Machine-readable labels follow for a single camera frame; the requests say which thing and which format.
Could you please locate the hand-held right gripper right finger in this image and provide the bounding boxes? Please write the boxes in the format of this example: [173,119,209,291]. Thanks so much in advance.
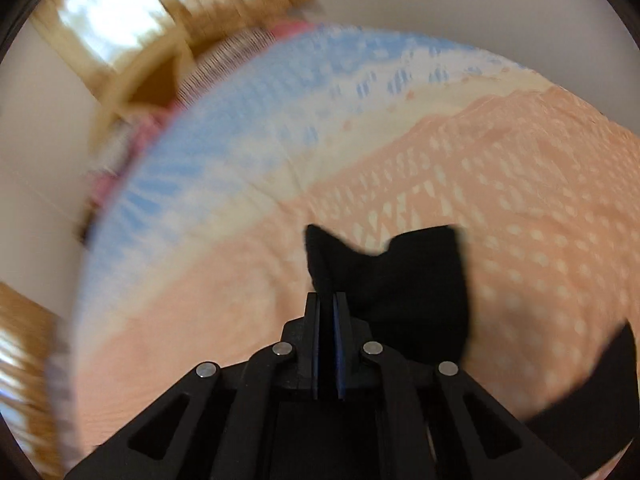
[331,291,583,480]

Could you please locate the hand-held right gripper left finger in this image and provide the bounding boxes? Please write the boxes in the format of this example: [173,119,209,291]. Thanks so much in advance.
[64,292,325,480]

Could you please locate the black pants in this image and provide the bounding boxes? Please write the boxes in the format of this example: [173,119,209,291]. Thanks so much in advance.
[305,224,640,476]

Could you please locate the peach and blue dotted bedspread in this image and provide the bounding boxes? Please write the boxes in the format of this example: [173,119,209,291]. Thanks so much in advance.
[45,22,640,480]

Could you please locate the beige side window curtain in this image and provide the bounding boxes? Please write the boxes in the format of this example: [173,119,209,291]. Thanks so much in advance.
[0,282,68,466]

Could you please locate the cream and brown headboard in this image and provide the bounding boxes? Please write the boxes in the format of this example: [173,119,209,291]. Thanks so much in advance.
[90,30,211,128]

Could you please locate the beige curtain behind headboard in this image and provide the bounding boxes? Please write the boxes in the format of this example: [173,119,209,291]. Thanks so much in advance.
[30,0,321,96]

